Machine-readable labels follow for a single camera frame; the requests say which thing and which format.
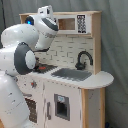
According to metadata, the oven door with window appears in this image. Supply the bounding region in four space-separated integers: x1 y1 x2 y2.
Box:
25 95 37 123

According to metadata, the black stovetop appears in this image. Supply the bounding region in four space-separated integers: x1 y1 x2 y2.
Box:
33 64 55 74

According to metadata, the grey backdrop curtain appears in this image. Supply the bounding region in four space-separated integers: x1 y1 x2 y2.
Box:
0 0 128 128

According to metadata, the grey fridge door handle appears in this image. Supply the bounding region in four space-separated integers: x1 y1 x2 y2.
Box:
47 102 51 120

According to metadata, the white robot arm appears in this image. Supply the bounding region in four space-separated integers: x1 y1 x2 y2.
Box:
0 5 58 128

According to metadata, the right red stove knob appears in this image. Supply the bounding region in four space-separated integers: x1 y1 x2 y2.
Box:
31 81 37 88

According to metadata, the grey toy sink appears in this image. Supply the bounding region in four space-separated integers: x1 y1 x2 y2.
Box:
52 68 92 81

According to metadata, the wooden toy kitchen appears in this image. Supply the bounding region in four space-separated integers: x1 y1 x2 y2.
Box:
17 11 114 128

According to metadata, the black toy faucet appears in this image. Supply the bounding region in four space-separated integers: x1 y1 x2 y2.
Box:
75 51 93 70

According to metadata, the grey ice dispenser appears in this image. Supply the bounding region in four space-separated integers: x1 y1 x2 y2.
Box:
54 94 70 120

